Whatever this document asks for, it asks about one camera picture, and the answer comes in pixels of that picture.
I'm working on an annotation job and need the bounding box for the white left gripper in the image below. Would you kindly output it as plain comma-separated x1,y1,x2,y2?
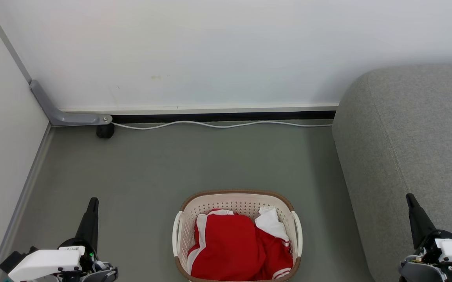
8,197,119,282

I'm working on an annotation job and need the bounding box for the grey fabric sofa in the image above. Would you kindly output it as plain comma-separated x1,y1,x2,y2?
332,65,452,282

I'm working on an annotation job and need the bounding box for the red and white garment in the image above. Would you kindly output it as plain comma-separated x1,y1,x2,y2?
187,209,294,281

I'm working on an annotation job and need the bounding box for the white cloth garment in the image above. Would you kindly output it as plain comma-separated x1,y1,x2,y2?
254,206,290,241

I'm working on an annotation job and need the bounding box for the cream perforated laundry basket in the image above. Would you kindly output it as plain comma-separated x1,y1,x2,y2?
172,190,303,282

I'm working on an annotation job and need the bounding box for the black panel base strip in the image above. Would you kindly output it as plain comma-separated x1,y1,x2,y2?
110,111,336,123

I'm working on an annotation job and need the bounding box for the grey side panel base rail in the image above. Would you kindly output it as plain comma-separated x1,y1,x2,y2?
0,123,53,282

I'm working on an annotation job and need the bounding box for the grey metal panel foot bracket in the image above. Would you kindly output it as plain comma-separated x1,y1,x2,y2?
30,80,113,127

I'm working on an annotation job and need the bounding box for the white floor cable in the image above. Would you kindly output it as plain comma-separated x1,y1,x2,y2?
112,120,333,130

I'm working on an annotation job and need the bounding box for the grey metal corner post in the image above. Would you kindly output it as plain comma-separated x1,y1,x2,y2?
0,0,33,83

